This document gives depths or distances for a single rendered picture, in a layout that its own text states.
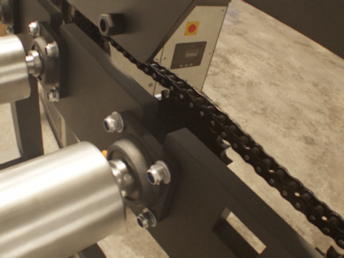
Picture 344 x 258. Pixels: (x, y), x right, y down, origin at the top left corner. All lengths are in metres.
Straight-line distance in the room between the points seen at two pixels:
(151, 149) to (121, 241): 0.99
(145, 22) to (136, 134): 0.13
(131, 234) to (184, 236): 0.94
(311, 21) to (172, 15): 0.14
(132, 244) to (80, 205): 1.01
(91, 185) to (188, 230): 0.14
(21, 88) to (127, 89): 0.22
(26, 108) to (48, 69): 0.45
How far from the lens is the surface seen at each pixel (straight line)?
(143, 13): 0.33
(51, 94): 0.58
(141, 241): 1.32
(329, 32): 0.20
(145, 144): 0.35
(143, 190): 0.36
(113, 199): 0.32
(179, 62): 1.28
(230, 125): 0.37
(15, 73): 0.53
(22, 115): 1.00
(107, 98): 0.44
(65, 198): 0.31
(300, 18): 0.20
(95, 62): 0.45
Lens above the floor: 1.16
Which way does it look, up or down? 39 degrees down
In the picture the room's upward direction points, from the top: 16 degrees clockwise
